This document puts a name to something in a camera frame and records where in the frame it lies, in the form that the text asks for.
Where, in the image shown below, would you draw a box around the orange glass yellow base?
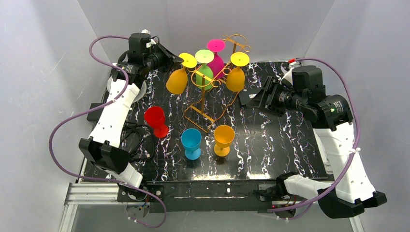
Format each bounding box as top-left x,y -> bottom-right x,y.
166,53 -> 197,95
226,52 -> 250,92
214,125 -> 235,157

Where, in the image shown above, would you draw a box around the red wine glass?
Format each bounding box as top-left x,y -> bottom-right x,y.
144,106 -> 169,138

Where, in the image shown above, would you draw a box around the blue wine glass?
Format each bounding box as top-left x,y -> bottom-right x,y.
181,128 -> 202,160

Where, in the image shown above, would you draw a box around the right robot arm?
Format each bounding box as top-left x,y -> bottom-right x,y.
247,65 -> 387,219

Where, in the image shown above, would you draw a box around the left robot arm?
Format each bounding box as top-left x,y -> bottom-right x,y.
79,29 -> 183,187

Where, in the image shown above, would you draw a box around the green wine glass pale base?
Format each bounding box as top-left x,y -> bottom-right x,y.
195,49 -> 215,91

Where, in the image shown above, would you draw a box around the magenta wine glass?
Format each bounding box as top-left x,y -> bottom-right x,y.
207,39 -> 225,79

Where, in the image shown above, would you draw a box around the black flat box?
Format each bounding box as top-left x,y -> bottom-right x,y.
238,87 -> 264,107

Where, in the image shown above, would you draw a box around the white filament spool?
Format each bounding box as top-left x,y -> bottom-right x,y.
106,76 -> 147,103

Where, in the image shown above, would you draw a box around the black block left edge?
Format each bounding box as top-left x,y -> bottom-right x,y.
87,103 -> 103,122

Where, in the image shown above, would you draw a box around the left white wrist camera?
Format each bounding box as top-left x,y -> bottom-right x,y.
141,29 -> 159,48

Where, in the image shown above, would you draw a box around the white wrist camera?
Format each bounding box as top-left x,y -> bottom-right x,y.
141,29 -> 159,48
280,58 -> 296,86

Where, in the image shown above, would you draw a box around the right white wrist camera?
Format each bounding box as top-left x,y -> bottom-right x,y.
280,58 -> 296,86

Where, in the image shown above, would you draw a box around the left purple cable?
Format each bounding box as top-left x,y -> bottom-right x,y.
48,35 -> 168,229

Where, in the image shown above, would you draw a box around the purple cable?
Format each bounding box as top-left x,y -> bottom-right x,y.
267,58 -> 362,221
48,35 -> 168,229

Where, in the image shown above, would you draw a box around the gold wire glass rack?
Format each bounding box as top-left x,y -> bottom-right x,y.
184,34 -> 251,133

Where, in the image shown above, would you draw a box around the black coiled cable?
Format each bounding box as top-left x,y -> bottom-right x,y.
120,121 -> 156,161

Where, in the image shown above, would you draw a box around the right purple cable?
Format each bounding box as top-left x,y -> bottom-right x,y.
267,58 -> 362,221

